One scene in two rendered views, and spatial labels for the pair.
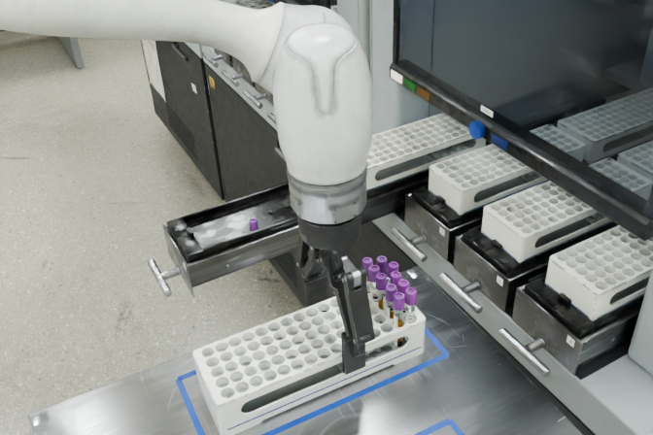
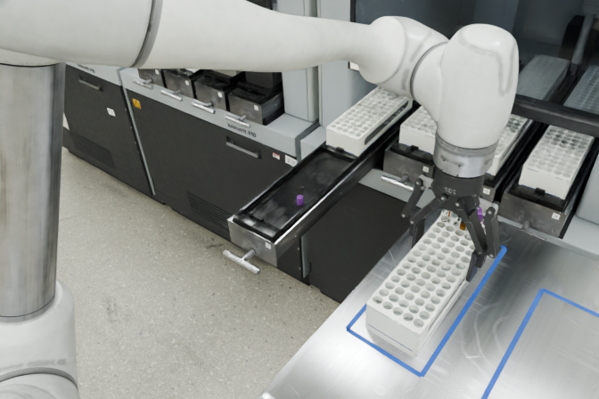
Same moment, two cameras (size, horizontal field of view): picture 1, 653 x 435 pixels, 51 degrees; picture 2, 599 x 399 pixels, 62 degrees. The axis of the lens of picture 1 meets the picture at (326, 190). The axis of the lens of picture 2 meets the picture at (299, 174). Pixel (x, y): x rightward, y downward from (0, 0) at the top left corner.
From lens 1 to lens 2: 0.52 m
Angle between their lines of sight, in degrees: 19
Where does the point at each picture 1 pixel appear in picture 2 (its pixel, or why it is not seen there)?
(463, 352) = (512, 243)
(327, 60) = (507, 51)
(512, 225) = not seen: hidden behind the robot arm
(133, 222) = (77, 233)
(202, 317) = (177, 289)
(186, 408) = (371, 347)
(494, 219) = not seen: hidden behind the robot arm
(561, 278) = (535, 177)
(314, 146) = (492, 118)
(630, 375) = (585, 227)
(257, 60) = (389, 65)
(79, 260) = not seen: hidden behind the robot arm
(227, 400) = (423, 328)
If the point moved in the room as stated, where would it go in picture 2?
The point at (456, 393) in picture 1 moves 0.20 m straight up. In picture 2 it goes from (531, 271) to (561, 187)
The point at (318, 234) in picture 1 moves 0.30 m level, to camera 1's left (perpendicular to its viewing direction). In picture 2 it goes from (468, 185) to (288, 253)
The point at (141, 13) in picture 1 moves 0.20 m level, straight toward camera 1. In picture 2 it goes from (339, 39) to (478, 94)
